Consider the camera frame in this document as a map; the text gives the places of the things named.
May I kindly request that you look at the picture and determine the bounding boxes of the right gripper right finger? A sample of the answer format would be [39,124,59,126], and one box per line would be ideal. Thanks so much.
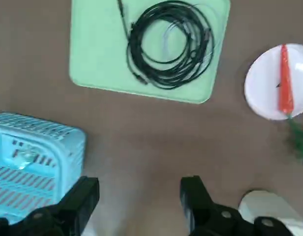
[180,175,292,236]

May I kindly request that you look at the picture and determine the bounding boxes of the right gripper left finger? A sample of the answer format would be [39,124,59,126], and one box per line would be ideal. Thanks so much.
[0,176,100,236]

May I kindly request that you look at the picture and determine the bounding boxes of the white charger with cable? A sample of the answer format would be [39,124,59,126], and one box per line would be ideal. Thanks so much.
[15,147,38,171]

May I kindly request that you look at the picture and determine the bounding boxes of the red toy carrot green leaves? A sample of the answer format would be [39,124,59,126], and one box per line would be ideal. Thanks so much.
[278,43,303,166]

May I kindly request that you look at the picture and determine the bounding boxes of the light blue plastic basket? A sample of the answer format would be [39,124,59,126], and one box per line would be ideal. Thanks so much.
[0,112,86,226]

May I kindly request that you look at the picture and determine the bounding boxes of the pink round plate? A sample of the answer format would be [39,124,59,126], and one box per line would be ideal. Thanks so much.
[244,43,303,121]

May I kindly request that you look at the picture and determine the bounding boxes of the light green tray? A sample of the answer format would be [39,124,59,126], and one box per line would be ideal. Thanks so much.
[68,0,231,105]

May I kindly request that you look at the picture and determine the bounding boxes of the white round container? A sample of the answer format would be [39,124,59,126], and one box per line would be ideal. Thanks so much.
[238,189,303,236]

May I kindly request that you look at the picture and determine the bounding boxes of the coiled black cable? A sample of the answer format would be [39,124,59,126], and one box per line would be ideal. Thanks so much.
[116,0,215,90]

